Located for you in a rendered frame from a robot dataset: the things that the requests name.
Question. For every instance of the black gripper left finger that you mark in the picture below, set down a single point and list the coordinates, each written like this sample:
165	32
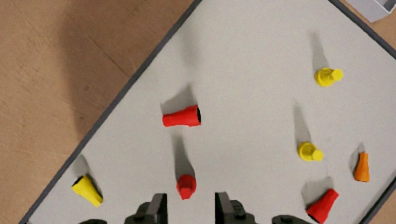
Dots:
156	210

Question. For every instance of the orange wire connector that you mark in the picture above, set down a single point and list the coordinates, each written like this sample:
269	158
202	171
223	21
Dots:
362	172

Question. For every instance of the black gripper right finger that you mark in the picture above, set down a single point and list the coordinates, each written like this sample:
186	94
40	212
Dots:
225	214

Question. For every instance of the red wire connector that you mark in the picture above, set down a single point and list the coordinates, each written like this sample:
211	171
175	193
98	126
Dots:
320	210
186	184
189	116

